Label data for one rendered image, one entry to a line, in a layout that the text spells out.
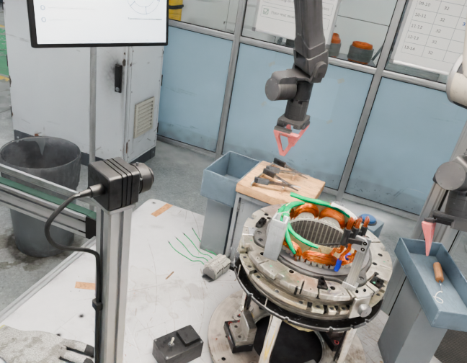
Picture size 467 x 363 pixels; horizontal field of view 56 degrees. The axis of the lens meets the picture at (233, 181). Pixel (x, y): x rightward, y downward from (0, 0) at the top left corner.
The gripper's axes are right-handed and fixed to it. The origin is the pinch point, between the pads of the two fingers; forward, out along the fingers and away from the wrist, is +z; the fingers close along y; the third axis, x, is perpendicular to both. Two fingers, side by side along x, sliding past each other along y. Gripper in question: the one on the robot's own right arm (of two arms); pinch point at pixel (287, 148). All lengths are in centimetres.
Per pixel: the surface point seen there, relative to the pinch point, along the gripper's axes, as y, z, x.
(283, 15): -185, -12, -64
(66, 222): 15, 44, -66
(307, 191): 4.2, 8.7, 9.1
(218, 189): 12.2, 13.1, -13.8
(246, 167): -4.2, 12.0, -12.2
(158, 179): -141, 114, -123
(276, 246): 42.7, 2.3, 11.9
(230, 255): 12.6, 32.5, -6.4
